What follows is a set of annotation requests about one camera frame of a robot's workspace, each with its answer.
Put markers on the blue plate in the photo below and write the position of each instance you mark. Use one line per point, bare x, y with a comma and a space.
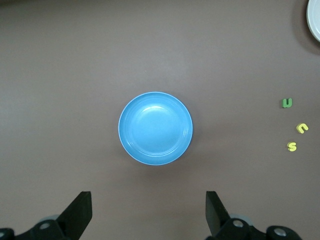
155, 128

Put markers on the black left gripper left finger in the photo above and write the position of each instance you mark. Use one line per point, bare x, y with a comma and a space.
75, 215

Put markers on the green foam letter u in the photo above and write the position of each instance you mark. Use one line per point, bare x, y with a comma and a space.
284, 103

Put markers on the beige white plate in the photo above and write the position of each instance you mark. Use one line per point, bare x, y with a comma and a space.
315, 20

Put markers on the yellow foam letter n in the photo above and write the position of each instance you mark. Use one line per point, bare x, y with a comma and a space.
300, 127

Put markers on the yellow foam letter s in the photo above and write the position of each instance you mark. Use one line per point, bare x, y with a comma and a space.
292, 146

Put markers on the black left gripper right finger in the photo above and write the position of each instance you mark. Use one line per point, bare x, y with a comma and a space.
217, 220

